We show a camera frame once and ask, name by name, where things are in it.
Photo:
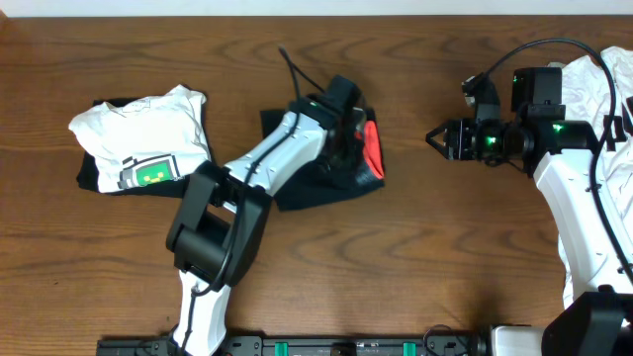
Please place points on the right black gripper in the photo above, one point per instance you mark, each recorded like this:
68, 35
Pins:
457, 139

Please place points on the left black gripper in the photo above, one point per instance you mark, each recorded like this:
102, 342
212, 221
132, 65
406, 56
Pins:
350, 161

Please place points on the black leggings with red waistband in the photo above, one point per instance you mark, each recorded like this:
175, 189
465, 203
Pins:
325, 181

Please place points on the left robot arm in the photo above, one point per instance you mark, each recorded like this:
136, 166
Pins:
321, 151

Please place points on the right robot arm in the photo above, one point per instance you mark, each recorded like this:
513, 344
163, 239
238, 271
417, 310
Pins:
597, 247

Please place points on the folded white shirt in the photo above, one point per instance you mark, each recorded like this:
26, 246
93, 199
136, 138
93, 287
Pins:
143, 143

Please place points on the folded black garment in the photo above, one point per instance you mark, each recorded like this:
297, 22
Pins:
89, 178

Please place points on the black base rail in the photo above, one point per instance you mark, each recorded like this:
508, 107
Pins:
436, 343

